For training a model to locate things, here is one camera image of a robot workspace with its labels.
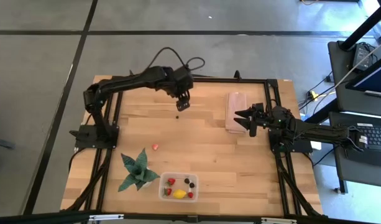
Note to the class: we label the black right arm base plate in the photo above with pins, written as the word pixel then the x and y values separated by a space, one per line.
pixel 303 147

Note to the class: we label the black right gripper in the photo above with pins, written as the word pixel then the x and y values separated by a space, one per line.
pixel 271 119

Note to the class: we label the black aluminium table frame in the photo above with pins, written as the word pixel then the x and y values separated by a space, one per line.
pixel 224 80

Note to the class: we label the long black diagonal pole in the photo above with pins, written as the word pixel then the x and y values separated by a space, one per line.
pixel 364 26

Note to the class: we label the white paper sheet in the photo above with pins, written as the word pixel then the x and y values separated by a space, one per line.
pixel 317 145

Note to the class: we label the pale pink strawberry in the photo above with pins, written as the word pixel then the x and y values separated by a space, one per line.
pixel 155 147

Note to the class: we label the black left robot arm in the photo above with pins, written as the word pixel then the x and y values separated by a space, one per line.
pixel 131 81

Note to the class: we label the yellow plug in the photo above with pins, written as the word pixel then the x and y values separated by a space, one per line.
pixel 313 95

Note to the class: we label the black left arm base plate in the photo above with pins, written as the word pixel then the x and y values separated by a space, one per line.
pixel 84 140

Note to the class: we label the black power adapter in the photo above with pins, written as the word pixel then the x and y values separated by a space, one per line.
pixel 361 56

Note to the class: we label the black keyboard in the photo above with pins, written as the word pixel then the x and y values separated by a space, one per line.
pixel 379 137

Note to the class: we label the black aluminium crossbar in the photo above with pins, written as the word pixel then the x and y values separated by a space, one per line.
pixel 38 217

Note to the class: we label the potted green snake plant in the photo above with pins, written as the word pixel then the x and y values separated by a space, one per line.
pixel 137 171

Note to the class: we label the clear plastic tupperware container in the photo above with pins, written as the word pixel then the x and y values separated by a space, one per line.
pixel 178 186

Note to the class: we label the black equipment cart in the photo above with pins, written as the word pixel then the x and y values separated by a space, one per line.
pixel 334 62

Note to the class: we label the black computer monitor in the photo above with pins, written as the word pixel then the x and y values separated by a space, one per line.
pixel 376 77

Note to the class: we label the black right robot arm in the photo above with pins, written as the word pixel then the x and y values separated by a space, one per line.
pixel 320 132

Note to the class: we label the folded pink cloth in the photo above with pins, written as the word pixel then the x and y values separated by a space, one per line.
pixel 236 102

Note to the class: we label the yellow lemon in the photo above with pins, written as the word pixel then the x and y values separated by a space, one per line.
pixel 179 194

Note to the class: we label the grey floor object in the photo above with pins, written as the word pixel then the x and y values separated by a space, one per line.
pixel 0 143

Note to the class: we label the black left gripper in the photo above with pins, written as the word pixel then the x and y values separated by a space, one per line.
pixel 182 79

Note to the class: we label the black power plug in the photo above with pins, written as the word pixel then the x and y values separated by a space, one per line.
pixel 328 77

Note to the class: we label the short black diagonal pole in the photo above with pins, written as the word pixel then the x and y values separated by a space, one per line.
pixel 320 115

